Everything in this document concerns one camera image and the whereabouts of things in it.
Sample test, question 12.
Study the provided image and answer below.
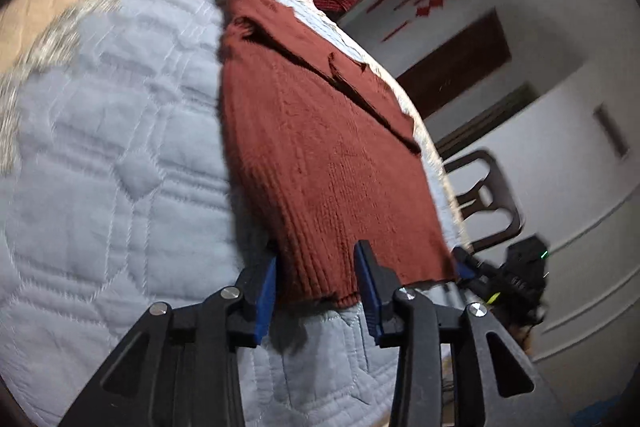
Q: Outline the rust red knit sweater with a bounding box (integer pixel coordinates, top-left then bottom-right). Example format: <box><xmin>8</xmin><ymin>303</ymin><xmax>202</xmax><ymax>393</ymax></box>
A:
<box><xmin>215</xmin><ymin>0</ymin><xmax>458</xmax><ymax>310</ymax></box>

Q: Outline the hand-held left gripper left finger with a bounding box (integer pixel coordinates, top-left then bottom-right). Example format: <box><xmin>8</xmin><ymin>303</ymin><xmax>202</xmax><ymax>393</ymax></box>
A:
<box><xmin>60</xmin><ymin>252</ymin><xmax>278</xmax><ymax>427</ymax></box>

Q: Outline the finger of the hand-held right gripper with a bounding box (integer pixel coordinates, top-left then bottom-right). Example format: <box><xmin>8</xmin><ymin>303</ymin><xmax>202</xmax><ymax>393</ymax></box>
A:
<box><xmin>452</xmin><ymin>247</ymin><xmax>496</xmax><ymax>291</ymax></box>

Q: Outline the black chair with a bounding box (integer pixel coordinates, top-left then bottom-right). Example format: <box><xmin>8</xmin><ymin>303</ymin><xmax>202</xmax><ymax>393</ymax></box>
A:
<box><xmin>442</xmin><ymin>149</ymin><xmax>526</xmax><ymax>253</ymax></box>

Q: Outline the blue quilted blanket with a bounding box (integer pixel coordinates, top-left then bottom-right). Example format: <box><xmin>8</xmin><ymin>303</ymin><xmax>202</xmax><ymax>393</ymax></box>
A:
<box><xmin>0</xmin><ymin>0</ymin><xmax>471</xmax><ymax>427</ymax></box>

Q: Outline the brown wooden door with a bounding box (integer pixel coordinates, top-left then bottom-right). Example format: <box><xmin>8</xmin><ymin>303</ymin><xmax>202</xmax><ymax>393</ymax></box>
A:
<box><xmin>395</xmin><ymin>9</ymin><xmax>513</xmax><ymax>120</ymax></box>

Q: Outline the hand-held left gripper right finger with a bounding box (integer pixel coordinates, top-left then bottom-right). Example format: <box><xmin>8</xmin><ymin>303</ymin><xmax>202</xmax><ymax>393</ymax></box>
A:
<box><xmin>352</xmin><ymin>239</ymin><xmax>566</xmax><ymax>427</ymax></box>

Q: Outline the dark door frame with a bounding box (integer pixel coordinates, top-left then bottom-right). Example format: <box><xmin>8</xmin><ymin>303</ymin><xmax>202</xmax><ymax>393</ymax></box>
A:
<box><xmin>435</xmin><ymin>82</ymin><xmax>538</xmax><ymax>158</ymax></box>

